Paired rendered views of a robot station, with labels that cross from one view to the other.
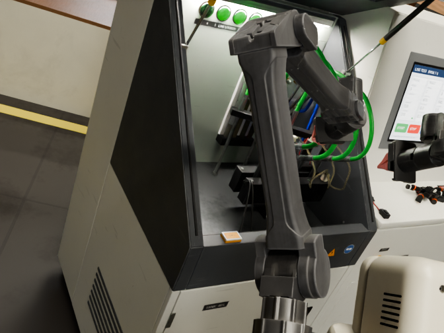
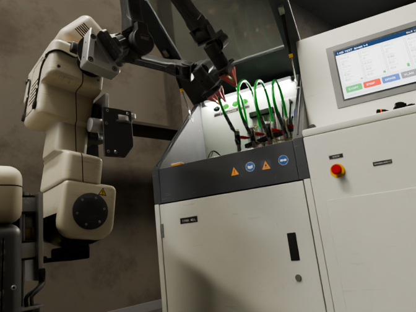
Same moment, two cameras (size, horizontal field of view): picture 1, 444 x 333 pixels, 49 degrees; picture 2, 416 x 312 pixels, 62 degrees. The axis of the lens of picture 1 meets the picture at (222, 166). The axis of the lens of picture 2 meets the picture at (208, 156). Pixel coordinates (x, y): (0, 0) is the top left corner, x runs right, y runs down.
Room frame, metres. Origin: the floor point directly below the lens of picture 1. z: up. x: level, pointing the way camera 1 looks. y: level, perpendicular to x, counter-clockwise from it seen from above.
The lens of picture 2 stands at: (0.46, -1.54, 0.61)
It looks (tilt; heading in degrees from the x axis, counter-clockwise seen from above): 13 degrees up; 63
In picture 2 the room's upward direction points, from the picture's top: 7 degrees counter-clockwise
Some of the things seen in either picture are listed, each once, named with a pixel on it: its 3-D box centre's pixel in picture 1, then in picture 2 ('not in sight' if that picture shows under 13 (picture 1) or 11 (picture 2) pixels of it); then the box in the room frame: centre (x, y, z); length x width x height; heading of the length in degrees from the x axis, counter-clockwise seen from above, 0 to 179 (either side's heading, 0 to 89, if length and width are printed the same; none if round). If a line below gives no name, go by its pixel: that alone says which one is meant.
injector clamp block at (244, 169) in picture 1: (276, 191); not in sight; (1.44, -0.21, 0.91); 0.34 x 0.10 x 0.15; 129
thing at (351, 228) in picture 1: (282, 252); (224, 174); (1.17, -0.26, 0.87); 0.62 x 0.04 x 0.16; 129
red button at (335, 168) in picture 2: not in sight; (337, 169); (1.43, -0.64, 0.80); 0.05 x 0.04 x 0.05; 129
